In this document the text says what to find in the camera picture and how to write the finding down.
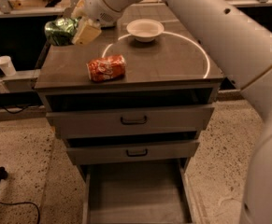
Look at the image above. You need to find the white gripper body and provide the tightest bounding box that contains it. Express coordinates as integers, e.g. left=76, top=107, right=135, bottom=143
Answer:
left=85, top=0, right=142, bottom=27

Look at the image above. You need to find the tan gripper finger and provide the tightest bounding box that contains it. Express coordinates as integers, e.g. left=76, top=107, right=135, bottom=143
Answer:
left=71, top=0, right=85, bottom=19
left=72, top=17, right=101, bottom=45

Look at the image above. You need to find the green soda can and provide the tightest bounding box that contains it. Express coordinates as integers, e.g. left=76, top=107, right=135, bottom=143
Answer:
left=44, top=18, right=79, bottom=46

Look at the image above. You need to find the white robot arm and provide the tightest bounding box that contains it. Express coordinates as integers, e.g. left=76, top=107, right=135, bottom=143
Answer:
left=83, top=0, right=272, bottom=224

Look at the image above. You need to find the red soda can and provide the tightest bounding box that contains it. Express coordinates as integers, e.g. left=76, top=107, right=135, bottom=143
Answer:
left=87, top=55, right=126, bottom=82

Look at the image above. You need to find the grey drawer cabinet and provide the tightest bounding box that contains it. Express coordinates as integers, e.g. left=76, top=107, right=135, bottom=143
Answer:
left=34, top=3, right=225, bottom=224

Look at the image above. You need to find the bottom drawer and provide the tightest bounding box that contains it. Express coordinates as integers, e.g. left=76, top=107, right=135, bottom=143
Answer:
left=82, top=160, right=193, bottom=224

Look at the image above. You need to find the white bowl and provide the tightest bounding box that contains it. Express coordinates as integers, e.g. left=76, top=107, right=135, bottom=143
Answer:
left=126, top=19, right=165, bottom=43

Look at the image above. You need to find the white paper cup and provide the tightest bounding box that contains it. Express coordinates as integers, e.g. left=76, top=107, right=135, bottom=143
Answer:
left=0, top=56, right=16, bottom=77

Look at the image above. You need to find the top drawer black handle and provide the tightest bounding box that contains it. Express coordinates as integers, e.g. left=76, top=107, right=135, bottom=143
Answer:
left=120, top=116, right=148, bottom=126

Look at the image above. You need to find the drawer black handle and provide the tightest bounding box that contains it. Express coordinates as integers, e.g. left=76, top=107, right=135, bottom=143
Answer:
left=120, top=116, right=148, bottom=126
left=126, top=148, right=148, bottom=158

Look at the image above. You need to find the middle drawer black handle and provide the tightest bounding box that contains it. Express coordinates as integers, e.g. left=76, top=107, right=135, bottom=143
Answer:
left=126, top=148, right=148, bottom=158

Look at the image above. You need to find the black cable on floor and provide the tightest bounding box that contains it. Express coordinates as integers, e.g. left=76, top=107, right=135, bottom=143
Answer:
left=0, top=171, right=41, bottom=224

